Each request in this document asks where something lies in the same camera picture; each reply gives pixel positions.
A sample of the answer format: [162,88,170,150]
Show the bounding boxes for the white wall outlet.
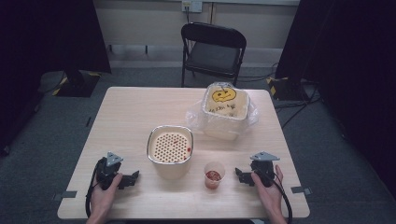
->
[181,0,204,14]

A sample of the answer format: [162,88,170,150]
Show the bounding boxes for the grey tape strip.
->
[51,189,78,202]
[290,185,313,196]

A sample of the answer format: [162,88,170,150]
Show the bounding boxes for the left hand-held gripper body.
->
[95,151,124,191]

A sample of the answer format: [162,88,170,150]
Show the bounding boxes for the dark curtain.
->
[275,0,396,200]

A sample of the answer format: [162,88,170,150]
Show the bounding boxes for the cream bin with perforated strainer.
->
[146,124,194,181]

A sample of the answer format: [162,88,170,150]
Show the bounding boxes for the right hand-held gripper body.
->
[249,150,281,189]

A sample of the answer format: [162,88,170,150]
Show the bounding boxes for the person's left hand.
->
[90,173,123,219]

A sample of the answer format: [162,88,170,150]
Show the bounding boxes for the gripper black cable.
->
[85,158,106,218]
[271,174,294,224]

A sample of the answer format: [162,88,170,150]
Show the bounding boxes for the white bin with plastic liner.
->
[185,81,260,142]

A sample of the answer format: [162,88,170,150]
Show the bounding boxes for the black stand base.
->
[55,70,103,98]
[266,76,311,102]

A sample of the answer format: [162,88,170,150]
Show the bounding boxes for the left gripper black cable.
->
[85,158,106,218]

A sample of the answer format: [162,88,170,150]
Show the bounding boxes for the person's right hand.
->
[250,164,285,219]

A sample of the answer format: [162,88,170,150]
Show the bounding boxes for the black floor cables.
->
[239,62,321,130]

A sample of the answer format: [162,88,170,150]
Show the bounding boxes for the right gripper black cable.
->
[271,174,294,224]

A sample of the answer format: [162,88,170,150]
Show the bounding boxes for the clear plastic cup red scraps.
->
[203,161,226,190]

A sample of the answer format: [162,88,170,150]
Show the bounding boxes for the black folding chair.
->
[180,21,248,89]

